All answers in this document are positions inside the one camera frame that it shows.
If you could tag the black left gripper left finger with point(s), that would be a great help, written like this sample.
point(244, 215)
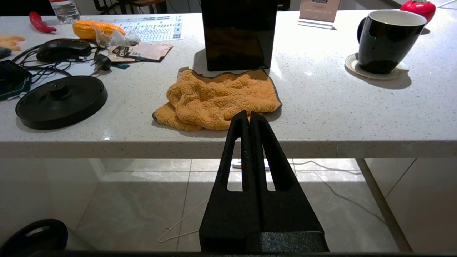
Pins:
point(228, 214)

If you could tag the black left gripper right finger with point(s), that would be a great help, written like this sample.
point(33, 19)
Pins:
point(285, 214)

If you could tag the white power strip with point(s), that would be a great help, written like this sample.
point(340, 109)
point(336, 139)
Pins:
point(237, 165)

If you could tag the orange fluffy towel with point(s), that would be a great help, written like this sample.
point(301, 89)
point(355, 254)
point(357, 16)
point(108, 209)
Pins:
point(214, 100)

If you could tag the white round coaster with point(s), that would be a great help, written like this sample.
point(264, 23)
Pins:
point(352, 66)

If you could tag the black tissue box white lid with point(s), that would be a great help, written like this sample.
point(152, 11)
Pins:
point(237, 35)

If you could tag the brown paper packet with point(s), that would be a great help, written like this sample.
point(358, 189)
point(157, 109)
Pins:
point(146, 53)

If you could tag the small teal card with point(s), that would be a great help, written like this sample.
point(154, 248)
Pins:
point(122, 66)

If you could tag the black power plug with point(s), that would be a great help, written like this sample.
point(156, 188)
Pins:
point(103, 63)

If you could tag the black mug white inside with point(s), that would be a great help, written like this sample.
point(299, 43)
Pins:
point(385, 43)

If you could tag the round black kettle base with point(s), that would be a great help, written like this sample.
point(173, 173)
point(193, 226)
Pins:
point(61, 106)

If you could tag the white printed sheet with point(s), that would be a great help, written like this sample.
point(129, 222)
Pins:
point(157, 26)

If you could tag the beige QR code sign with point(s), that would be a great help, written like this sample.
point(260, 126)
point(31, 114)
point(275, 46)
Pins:
point(319, 10)

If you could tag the clear plastic wrapper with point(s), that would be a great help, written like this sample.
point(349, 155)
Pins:
point(110, 37)

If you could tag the black computer mouse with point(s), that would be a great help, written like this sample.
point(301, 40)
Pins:
point(63, 50)

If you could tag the yellow corn cob toy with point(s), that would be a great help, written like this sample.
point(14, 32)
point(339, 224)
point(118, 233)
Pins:
point(84, 29)

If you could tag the red tomato toy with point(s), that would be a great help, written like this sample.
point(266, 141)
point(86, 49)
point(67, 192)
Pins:
point(420, 7)

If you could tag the dark flat device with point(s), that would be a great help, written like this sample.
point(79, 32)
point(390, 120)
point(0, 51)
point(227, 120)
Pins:
point(12, 80)

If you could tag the clear water bottle red cap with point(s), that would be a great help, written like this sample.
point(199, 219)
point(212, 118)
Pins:
point(65, 10)

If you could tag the red chili pepper toy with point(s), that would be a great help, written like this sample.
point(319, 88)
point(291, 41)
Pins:
point(40, 23)

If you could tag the dark grey blurry object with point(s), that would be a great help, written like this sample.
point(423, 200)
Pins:
point(3, 53)

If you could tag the orange hand shaped toy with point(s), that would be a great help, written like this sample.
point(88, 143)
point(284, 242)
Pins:
point(10, 42)

